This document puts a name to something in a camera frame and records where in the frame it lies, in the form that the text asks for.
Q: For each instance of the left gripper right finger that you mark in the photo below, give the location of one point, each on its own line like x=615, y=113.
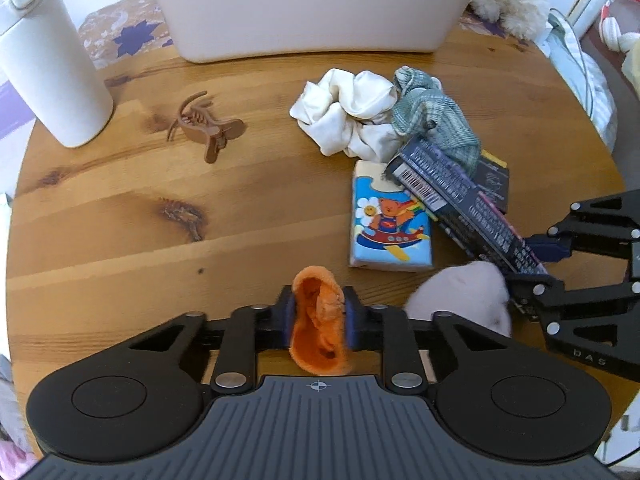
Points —
x=397, y=339

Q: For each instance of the cream satin scrunchie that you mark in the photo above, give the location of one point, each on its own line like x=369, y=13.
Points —
x=349, y=113

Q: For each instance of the brown thin hair claw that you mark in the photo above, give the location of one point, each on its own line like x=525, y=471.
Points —
x=199, y=125

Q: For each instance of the white thermos bottle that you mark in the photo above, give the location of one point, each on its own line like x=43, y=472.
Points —
x=44, y=58

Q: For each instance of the small black card box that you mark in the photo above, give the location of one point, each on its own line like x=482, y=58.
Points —
x=492, y=175

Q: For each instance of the light striped clothes pile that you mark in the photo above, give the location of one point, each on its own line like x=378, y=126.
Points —
x=583, y=76

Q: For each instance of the green plaid scrunchie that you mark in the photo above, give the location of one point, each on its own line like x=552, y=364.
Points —
x=424, y=109

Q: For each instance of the floral brown table mat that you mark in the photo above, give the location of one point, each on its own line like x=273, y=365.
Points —
x=122, y=30

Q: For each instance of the orange small sock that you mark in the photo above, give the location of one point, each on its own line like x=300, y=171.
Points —
x=318, y=342

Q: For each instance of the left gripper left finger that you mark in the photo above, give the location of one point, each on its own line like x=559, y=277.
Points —
x=243, y=335

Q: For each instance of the pink sock ball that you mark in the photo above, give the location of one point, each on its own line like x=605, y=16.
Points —
x=476, y=291

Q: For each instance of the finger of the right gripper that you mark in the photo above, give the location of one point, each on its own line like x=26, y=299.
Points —
x=530, y=299
x=606, y=226

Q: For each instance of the long black box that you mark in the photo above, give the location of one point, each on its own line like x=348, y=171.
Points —
x=461, y=208

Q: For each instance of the cartoon tissue pack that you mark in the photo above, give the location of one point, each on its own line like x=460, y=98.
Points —
x=390, y=229

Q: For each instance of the beige plastic storage bin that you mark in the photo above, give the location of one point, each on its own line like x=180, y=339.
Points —
x=213, y=30

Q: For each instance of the red white headphones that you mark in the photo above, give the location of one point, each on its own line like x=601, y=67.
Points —
x=611, y=34

